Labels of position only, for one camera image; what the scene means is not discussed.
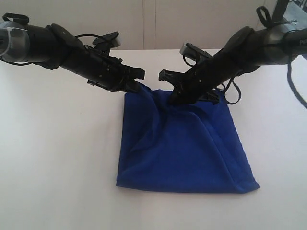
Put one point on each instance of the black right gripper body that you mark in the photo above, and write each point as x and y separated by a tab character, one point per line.
229	62

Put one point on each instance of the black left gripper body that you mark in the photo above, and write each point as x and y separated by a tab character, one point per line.
77	54

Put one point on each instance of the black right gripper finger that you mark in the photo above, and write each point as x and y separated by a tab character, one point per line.
171	77
176	97

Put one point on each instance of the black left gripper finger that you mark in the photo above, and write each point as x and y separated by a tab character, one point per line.
133	86
134	73

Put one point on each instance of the blue microfiber cloth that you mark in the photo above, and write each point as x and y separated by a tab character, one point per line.
192	148

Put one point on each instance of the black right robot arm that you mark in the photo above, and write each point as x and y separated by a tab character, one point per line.
273	46

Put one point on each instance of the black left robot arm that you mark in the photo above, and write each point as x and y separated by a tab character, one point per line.
53	46

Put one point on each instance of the beige cabinet doors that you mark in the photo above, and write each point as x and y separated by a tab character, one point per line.
146	24

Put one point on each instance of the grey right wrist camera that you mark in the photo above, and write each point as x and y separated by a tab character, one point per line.
192	52

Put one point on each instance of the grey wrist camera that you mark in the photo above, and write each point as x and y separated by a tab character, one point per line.
192	52
112	40

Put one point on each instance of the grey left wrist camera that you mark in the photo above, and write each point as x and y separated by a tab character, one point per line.
112	40

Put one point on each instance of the dark window frame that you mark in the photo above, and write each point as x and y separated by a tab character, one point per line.
279	10

